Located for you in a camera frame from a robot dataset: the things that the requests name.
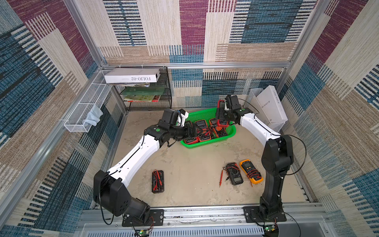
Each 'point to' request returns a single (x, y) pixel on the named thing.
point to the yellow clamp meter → (252, 174)
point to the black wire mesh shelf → (166, 101)
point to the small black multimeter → (233, 171)
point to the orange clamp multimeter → (217, 131)
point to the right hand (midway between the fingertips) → (220, 112)
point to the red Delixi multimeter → (220, 103)
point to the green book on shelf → (143, 94)
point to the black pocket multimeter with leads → (158, 181)
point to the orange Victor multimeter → (203, 131)
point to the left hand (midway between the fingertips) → (196, 132)
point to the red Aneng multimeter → (192, 140)
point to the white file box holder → (268, 104)
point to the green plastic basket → (204, 115)
